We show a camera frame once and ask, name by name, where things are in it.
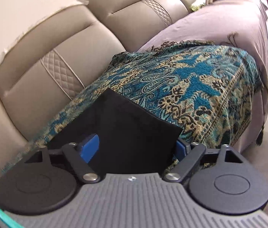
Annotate beige leather sofa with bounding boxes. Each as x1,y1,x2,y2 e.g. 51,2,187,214
0,0,218,180

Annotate mauve sofa cover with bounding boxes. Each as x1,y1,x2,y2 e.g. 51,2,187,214
139,0,268,152

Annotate blue paisley sofa throw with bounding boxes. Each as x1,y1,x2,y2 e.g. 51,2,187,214
2,41,264,172

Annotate black pants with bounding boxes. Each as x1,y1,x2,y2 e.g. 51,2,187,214
47,89,182,176

